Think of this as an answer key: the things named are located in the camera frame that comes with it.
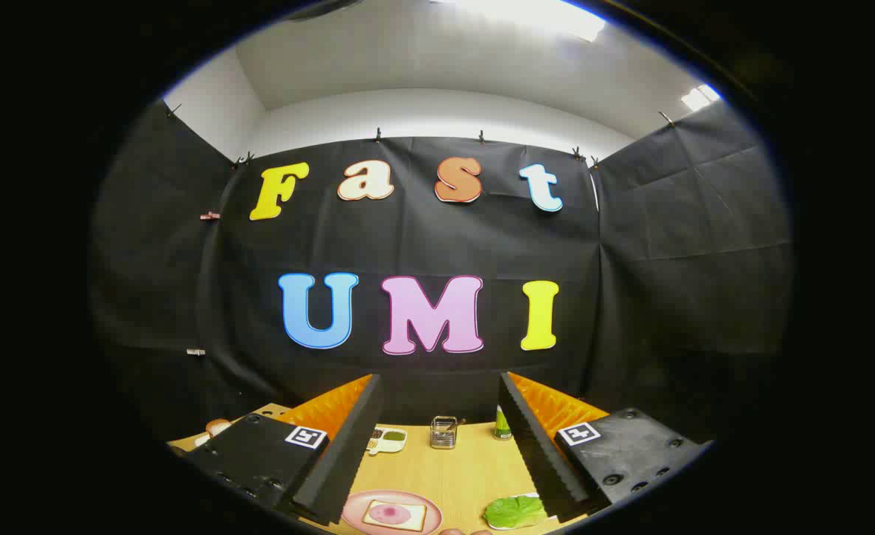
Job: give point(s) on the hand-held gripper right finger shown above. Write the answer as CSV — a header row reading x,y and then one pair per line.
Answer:
x,y
538,446

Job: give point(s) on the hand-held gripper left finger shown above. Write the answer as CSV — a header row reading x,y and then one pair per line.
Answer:
x,y
345,446

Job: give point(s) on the green lettuce leaf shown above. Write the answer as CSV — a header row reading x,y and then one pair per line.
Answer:
x,y
515,513

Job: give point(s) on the toasted bread slice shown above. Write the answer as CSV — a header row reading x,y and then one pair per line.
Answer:
x,y
218,426

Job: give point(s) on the green label plastic bottle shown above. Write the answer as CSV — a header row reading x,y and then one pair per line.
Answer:
x,y
503,425

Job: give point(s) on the white divided snack tray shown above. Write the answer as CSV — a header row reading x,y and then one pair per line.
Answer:
x,y
393,444

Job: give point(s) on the green beans pile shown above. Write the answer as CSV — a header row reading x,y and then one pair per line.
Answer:
x,y
394,436

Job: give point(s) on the pink round plate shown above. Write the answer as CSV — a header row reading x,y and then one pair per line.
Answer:
x,y
356,509

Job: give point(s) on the white bread slice with jam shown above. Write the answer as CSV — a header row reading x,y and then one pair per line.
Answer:
x,y
394,514

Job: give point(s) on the small ceiling light panel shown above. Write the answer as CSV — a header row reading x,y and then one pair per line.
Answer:
x,y
699,97

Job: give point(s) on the large ceiling light panel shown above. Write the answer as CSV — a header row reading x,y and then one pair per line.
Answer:
x,y
541,15

